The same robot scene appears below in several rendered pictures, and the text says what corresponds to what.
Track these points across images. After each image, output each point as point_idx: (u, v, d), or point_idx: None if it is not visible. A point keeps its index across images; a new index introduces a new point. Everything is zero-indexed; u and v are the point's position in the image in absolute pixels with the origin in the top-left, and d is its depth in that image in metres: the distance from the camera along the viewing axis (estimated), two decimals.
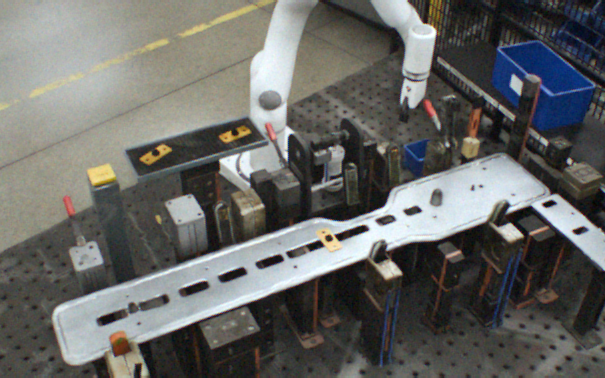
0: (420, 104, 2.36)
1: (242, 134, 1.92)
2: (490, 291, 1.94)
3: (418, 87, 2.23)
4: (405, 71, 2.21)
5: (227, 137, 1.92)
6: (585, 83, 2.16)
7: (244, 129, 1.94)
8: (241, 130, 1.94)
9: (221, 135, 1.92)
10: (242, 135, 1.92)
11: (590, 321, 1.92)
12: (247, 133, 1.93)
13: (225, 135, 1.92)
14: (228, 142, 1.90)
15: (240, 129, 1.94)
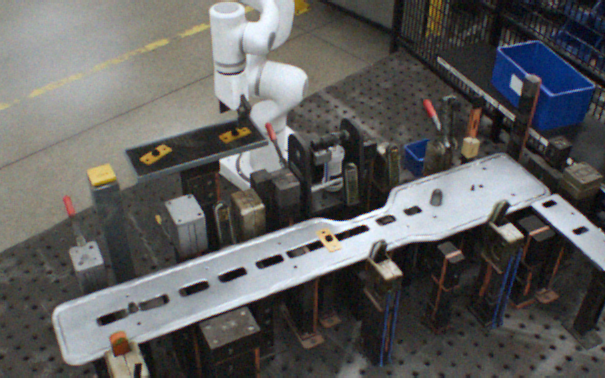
0: (238, 123, 1.84)
1: (242, 134, 1.93)
2: (490, 291, 1.94)
3: (216, 73, 1.81)
4: None
5: (227, 137, 1.92)
6: (585, 83, 2.16)
7: (244, 129, 1.94)
8: (241, 130, 1.94)
9: (221, 135, 1.92)
10: (242, 135, 1.92)
11: (590, 321, 1.92)
12: (247, 134, 1.93)
13: (225, 135, 1.92)
14: (228, 142, 1.90)
15: (240, 129, 1.94)
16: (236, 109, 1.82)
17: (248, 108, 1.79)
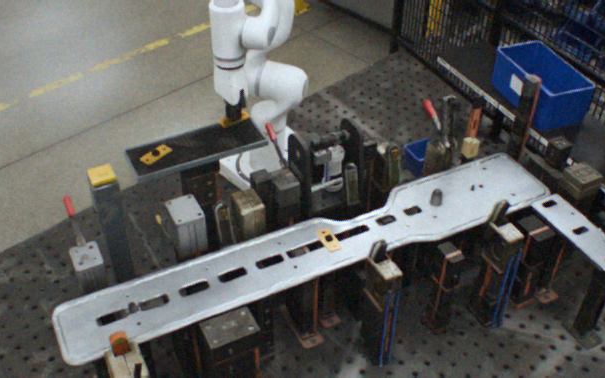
0: (231, 116, 1.86)
1: (241, 118, 1.89)
2: (490, 291, 1.94)
3: (216, 68, 1.80)
4: None
5: (226, 121, 1.88)
6: (585, 83, 2.16)
7: (243, 113, 1.91)
8: None
9: (220, 119, 1.89)
10: (241, 119, 1.89)
11: (590, 321, 1.92)
12: (246, 118, 1.90)
13: (224, 119, 1.89)
14: (227, 126, 1.87)
15: None
16: None
17: (243, 107, 1.81)
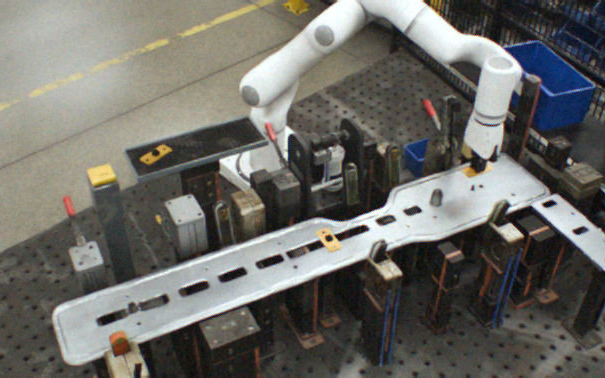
0: (477, 167, 1.92)
1: (484, 170, 1.95)
2: (490, 291, 1.94)
3: (472, 122, 1.86)
4: None
5: (470, 171, 1.95)
6: (585, 83, 2.16)
7: (486, 165, 1.97)
8: None
9: (464, 169, 1.95)
10: (484, 171, 1.95)
11: (590, 321, 1.92)
12: (489, 170, 1.95)
13: (468, 169, 1.95)
14: (471, 177, 1.93)
15: None
16: (481, 155, 1.89)
17: (494, 162, 1.87)
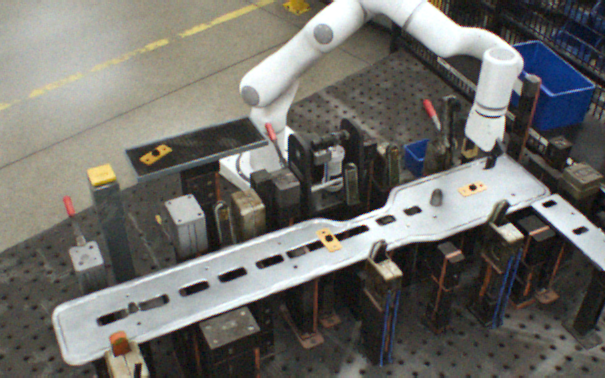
0: (486, 164, 1.88)
1: (479, 189, 1.99)
2: (490, 291, 1.94)
3: (473, 114, 1.85)
4: None
5: (465, 190, 1.99)
6: (585, 83, 2.16)
7: (481, 184, 2.01)
8: (478, 185, 2.01)
9: (459, 188, 2.00)
10: (479, 190, 1.99)
11: (590, 321, 1.92)
12: (484, 189, 2.00)
13: (463, 189, 2.00)
14: (467, 196, 1.98)
15: (477, 184, 2.01)
16: (488, 150, 1.86)
17: (503, 151, 1.82)
